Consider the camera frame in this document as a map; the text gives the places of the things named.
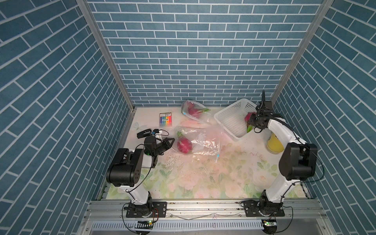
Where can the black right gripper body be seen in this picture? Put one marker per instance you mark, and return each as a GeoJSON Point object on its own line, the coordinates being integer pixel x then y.
{"type": "Point", "coordinates": [253, 120]}

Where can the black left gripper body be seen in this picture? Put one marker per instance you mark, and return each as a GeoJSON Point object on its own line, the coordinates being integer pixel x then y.
{"type": "Point", "coordinates": [159, 149]}

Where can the pink dragon fruit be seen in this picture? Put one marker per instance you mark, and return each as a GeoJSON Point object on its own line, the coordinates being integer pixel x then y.
{"type": "Point", "coordinates": [184, 145]}
{"type": "Point", "coordinates": [250, 127]}

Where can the clear zip-top bag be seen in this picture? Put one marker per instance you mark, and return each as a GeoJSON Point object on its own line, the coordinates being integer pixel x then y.
{"type": "Point", "coordinates": [206, 141]}

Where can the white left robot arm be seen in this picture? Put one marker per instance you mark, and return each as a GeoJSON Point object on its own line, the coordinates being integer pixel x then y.
{"type": "Point", "coordinates": [125, 173]}

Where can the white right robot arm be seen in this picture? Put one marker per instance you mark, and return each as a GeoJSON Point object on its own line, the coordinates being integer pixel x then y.
{"type": "Point", "coordinates": [297, 163]}

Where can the back zip bag with dragonfruit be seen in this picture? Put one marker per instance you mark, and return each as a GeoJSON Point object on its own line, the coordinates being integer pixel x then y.
{"type": "Point", "coordinates": [196, 111]}

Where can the black stapler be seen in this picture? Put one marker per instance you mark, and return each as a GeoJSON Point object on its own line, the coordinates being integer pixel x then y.
{"type": "Point", "coordinates": [144, 133]}

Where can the white plastic basket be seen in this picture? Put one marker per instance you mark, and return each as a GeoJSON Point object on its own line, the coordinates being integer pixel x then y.
{"type": "Point", "coordinates": [232, 118]}

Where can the yellow pen cup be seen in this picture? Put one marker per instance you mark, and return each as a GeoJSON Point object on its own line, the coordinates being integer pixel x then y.
{"type": "Point", "coordinates": [273, 145]}

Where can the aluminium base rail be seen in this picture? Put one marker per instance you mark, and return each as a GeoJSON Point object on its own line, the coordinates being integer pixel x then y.
{"type": "Point", "coordinates": [205, 217]}

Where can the right corner aluminium post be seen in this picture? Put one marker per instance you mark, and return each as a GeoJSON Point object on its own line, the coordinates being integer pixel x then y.
{"type": "Point", "coordinates": [314, 25]}

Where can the corner aluminium post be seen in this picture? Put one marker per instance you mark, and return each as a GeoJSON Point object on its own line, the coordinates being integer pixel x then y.
{"type": "Point", "coordinates": [89, 17]}
{"type": "Point", "coordinates": [314, 25]}

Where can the left corner aluminium post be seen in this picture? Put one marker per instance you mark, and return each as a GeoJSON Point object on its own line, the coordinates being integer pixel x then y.
{"type": "Point", "coordinates": [89, 17]}

